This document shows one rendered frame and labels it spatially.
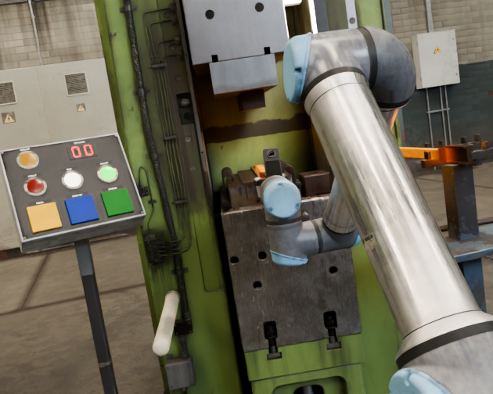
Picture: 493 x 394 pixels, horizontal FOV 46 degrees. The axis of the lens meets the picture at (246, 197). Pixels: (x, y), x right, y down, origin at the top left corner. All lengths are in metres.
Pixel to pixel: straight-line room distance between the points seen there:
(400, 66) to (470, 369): 0.55
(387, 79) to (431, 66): 7.70
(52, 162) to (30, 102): 5.33
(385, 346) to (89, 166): 1.19
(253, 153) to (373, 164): 1.43
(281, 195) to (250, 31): 0.60
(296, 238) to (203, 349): 0.76
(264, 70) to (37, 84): 5.40
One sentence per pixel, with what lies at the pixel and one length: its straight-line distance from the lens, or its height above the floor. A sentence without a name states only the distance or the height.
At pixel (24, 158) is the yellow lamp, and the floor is 1.17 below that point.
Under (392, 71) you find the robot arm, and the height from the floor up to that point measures 1.23.
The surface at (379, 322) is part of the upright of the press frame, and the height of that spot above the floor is 0.41.
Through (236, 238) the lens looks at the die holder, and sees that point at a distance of 1.77.
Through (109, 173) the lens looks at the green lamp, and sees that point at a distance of 1.71.
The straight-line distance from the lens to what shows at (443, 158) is 1.51.
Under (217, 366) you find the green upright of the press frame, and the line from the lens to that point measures 2.11.
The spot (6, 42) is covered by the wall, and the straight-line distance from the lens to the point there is 7.79.
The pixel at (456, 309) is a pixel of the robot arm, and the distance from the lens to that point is 0.80.
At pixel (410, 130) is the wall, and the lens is 8.75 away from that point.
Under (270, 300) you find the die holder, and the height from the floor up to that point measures 0.62.
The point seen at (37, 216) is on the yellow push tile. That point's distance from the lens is 1.63.
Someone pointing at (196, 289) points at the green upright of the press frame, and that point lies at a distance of 2.01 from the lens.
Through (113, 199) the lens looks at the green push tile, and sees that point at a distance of 1.67.
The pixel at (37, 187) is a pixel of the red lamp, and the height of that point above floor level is 1.09.
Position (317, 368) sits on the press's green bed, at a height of 0.37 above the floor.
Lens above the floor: 1.19
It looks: 8 degrees down
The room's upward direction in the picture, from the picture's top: 9 degrees counter-clockwise
